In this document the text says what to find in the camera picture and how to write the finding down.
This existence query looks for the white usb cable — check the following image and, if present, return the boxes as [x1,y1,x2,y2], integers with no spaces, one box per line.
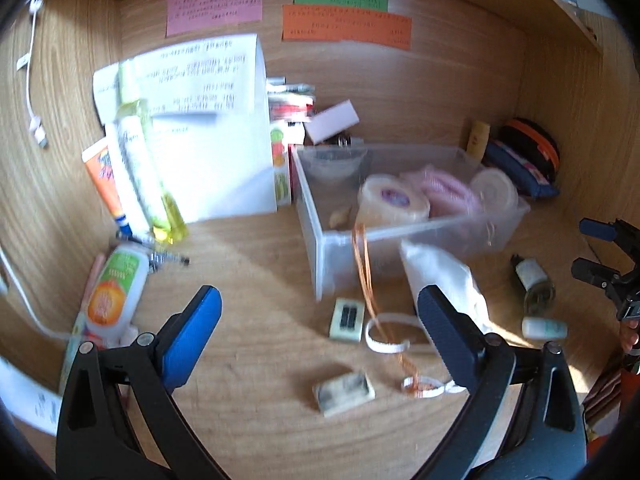
[14,0,50,150]

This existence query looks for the white rectangular box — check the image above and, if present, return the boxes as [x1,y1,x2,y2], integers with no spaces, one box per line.
[305,100,360,144]

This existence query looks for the orange sunscreen tube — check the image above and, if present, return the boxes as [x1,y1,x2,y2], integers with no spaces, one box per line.
[81,138,132,235]

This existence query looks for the clear plastic storage bin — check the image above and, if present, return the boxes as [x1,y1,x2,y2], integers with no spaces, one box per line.
[291,144,530,300]

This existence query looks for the white orange label bottle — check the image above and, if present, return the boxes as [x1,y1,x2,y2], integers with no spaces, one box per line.
[86,244,150,341]

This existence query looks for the stack of packets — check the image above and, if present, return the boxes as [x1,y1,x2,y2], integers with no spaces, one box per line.
[266,77,316,122]

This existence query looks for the orange string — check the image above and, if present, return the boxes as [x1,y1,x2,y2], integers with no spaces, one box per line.
[350,221,424,396]

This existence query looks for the white cloth bag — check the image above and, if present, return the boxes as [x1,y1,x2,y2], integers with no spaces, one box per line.
[399,240,492,334]

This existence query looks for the white tape roll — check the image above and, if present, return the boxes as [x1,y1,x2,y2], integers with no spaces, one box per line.
[355,174,431,228]

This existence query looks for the white eraser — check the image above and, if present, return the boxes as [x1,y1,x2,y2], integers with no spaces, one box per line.
[312,372,375,417]

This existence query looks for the white paper sheets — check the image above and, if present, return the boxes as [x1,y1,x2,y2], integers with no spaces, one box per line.
[92,34,277,223]

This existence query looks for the dark green glass bottle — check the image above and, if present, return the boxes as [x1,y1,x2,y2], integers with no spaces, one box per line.
[510,254,555,316]

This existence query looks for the green black domino tile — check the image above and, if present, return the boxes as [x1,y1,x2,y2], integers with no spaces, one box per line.
[329,298,364,344]

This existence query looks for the yellow spray bottle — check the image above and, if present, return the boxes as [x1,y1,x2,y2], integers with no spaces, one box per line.
[116,99,188,244]

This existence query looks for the pink sticky note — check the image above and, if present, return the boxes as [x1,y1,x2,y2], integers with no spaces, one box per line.
[166,0,262,37]

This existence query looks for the black orange round case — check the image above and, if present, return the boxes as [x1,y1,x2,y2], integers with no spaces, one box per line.
[495,117,560,183]

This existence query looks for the orange sticky note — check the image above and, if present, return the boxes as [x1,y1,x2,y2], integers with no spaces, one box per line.
[282,4,412,51]

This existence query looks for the person's hand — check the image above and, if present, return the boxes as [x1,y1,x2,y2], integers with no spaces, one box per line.
[620,320,639,356]

